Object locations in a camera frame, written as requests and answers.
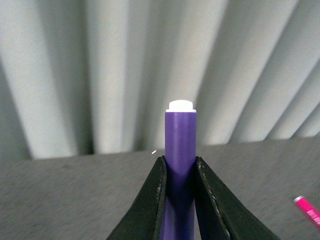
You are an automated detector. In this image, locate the pink highlighter pen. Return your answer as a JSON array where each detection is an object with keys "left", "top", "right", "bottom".
[{"left": 293, "top": 196, "right": 320, "bottom": 228}]

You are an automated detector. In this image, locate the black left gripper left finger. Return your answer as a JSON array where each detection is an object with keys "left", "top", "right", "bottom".
[{"left": 107, "top": 156, "right": 167, "bottom": 240}]

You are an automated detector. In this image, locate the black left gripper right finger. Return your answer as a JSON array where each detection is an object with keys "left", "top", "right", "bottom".
[{"left": 194, "top": 157, "right": 279, "bottom": 240}]

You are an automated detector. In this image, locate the white pleated curtain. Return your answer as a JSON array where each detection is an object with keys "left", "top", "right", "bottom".
[{"left": 0, "top": 0, "right": 320, "bottom": 161}]

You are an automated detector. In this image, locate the purple highlighter pen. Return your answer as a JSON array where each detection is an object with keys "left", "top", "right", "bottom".
[{"left": 163, "top": 99, "right": 197, "bottom": 240}]

